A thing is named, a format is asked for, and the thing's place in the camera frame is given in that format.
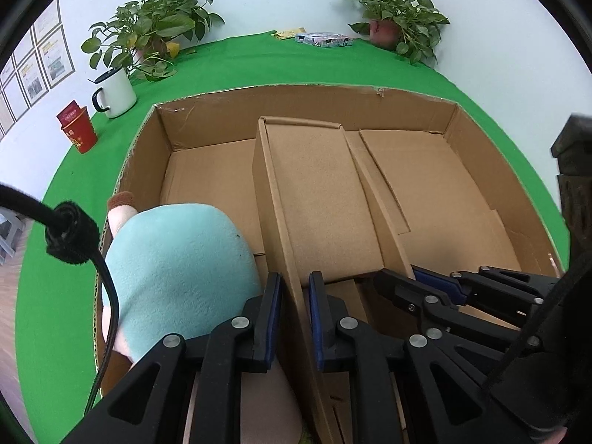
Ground red paper cup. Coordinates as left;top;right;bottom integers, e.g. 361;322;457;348
57;100;97;154

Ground right potted green plant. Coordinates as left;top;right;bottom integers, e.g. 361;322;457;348
349;0;450;64

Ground left potted green plant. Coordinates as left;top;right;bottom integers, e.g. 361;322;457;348
81;0;225;81

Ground pink teal plush toy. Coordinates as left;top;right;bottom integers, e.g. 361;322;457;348
101;190;304;444

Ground large open cardboard box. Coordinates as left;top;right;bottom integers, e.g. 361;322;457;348
94;83;566;444

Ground potted green plant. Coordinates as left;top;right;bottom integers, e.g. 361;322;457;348
349;0;450;64
81;0;225;81

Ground colourful packet on table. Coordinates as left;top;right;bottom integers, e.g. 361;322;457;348
294;32;352;48

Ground grey plastic stool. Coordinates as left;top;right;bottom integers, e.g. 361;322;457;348
0;208;24;265

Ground framed certificates on wall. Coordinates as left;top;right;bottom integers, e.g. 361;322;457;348
1;0;75;137

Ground yellow packet on table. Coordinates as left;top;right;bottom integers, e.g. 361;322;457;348
273;27;306;40

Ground green cloth table cover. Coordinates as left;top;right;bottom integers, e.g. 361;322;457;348
15;33;569;443

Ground white enamel mug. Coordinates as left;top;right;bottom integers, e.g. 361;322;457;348
91;67;138;119

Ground black cable with velcro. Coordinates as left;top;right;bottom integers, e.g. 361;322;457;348
0;182;122;419

